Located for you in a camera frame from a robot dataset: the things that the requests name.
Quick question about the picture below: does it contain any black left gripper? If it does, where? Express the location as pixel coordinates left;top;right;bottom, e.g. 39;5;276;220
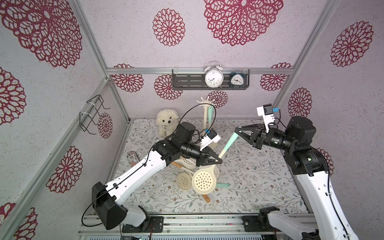
180;142;222;167

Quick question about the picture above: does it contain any cream skimmer wooden handle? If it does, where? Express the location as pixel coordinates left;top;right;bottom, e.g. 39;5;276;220
176;171;211;203

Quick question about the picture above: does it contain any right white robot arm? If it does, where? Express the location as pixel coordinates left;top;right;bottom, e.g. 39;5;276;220
235;116;358;240

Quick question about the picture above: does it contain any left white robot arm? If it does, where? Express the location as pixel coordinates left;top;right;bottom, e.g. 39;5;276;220
91;122;222;230

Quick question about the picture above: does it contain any cream utensil rack stand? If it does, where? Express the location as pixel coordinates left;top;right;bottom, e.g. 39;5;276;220
197;97;218;150

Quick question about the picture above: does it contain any teal alarm clock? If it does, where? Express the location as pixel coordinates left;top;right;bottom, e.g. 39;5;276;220
229;72;246;88

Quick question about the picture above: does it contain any white plush dog toy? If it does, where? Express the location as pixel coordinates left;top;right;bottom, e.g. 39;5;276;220
156;109;179;137

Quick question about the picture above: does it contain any white alarm clock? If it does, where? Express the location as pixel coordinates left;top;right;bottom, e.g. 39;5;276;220
204;61;224;88

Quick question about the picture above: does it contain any flag print rolled pouch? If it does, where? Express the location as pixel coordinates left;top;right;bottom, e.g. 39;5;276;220
127;152;140;167

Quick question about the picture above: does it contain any cream skimmer brown handle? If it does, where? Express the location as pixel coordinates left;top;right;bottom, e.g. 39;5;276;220
174;158;208;177

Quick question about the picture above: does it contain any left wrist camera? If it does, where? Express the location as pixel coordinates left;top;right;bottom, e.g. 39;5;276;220
200;130;221;151

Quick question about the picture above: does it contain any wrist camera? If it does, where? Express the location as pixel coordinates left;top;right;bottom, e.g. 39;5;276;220
200;130;221;151
257;104;279;133

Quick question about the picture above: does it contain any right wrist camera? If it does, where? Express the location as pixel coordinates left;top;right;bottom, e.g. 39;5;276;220
257;104;279;133

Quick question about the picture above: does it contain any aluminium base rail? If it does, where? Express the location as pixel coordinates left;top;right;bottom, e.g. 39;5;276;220
78;212;331;240

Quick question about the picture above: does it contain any grey wall shelf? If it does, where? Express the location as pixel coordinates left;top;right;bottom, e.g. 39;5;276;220
172;70;250;91

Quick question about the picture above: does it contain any black wire wall rack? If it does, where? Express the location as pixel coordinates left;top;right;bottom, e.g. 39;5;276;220
79;94;110;135

